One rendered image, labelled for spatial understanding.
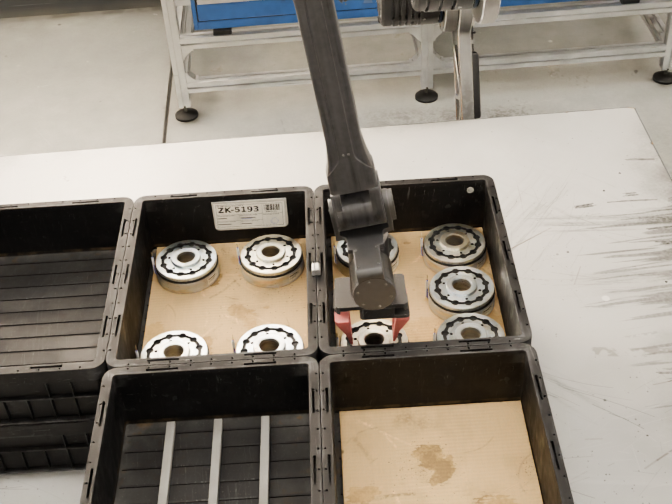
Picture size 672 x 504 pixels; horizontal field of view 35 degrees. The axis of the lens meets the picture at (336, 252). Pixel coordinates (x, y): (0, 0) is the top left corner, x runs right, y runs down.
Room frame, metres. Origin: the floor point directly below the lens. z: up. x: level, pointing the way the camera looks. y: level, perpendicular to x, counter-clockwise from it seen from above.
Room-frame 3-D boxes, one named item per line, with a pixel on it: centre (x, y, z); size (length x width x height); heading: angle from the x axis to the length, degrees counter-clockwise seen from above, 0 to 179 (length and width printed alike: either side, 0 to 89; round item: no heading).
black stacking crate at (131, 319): (1.27, 0.18, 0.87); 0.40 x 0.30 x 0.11; 179
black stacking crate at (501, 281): (1.26, -0.12, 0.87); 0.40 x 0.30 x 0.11; 179
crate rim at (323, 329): (1.26, -0.12, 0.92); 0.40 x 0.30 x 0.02; 179
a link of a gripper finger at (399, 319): (1.16, -0.06, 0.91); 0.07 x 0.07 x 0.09; 0
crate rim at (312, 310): (1.27, 0.18, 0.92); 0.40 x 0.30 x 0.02; 179
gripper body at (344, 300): (1.15, -0.05, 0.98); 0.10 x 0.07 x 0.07; 90
